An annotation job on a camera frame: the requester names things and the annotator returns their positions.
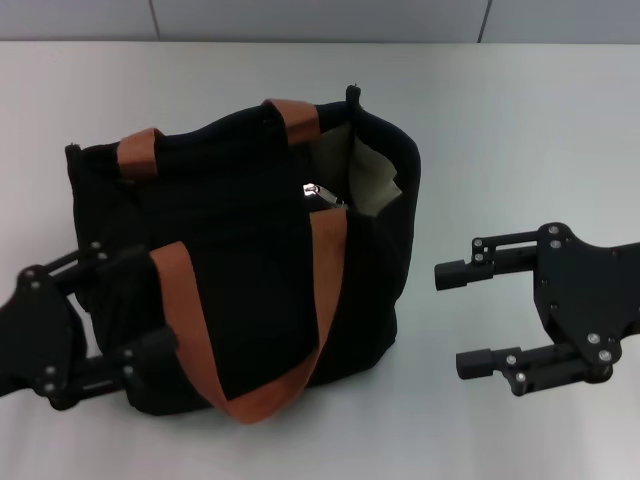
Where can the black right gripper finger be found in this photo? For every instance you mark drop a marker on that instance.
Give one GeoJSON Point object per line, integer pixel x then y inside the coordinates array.
{"type": "Point", "coordinates": [460, 275]}
{"type": "Point", "coordinates": [480, 365]}

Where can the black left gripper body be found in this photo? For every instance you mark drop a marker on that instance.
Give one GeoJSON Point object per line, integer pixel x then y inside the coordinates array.
{"type": "Point", "coordinates": [35, 340]}

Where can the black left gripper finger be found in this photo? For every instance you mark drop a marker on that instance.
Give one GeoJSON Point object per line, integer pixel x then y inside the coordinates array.
{"type": "Point", "coordinates": [145, 350]}
{"type": "Point", "coordinates": [100, 265]}

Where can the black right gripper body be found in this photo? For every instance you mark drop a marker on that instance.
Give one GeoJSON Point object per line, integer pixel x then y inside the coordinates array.
{"type": "Point", "coordinates": [590, 300]}

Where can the silver zipper pull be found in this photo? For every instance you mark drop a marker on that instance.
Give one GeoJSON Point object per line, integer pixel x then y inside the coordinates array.
{"type": "Point", "coordinates": [325, 195]}

